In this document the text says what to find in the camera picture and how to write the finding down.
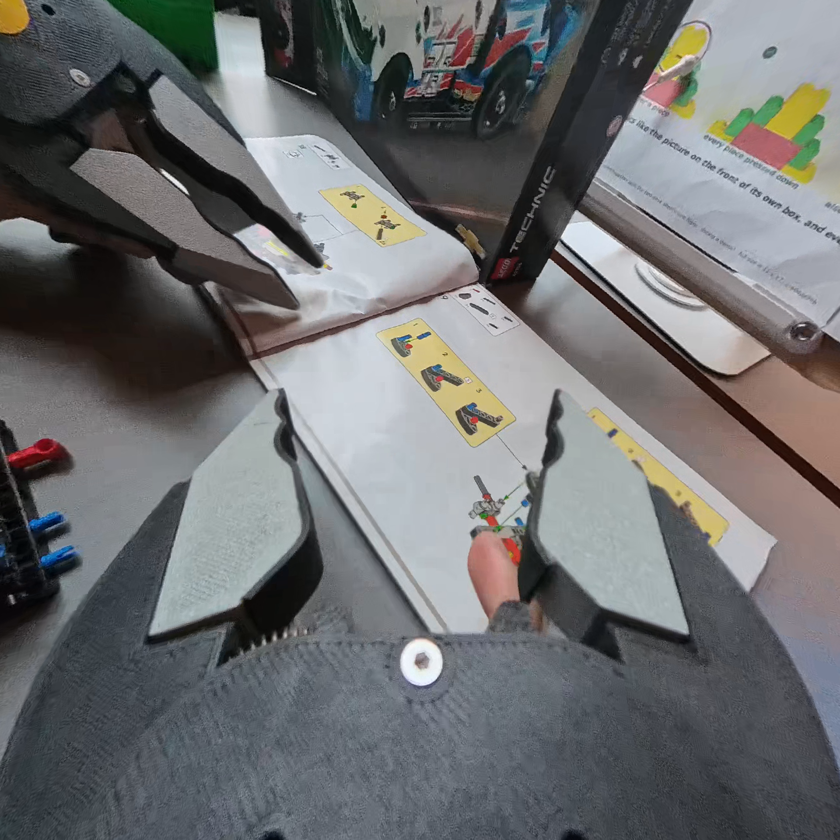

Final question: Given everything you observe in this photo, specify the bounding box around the lego instruction booklet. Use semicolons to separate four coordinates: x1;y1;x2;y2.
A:
200;134;778;634

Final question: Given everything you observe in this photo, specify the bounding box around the person's right hand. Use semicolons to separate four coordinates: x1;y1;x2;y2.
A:
467;532;524;619

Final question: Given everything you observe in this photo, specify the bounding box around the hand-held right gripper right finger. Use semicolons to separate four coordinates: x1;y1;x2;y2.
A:
517;388;691;660

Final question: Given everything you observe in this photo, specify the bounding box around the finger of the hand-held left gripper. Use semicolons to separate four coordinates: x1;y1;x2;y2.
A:
147;74;326;270
69;147;303;311

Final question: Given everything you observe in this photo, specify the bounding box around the green plastic bin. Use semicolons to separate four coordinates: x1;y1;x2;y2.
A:
108;0;219;73

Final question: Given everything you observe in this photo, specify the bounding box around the printed instruction sheet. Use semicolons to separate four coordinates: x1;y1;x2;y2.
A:
594;0;840;342

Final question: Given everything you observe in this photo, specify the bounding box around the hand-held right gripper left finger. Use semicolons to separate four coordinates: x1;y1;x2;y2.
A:
147;388;324;644

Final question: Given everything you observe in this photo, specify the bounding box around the grey table with brown edge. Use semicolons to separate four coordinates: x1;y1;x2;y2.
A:
551;217;840;506

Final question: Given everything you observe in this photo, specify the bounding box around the black lego frame assembly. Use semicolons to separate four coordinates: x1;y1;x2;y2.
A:
0;420;81;608

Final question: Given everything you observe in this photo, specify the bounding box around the black lego box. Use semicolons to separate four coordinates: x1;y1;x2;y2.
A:
259;0;693;284

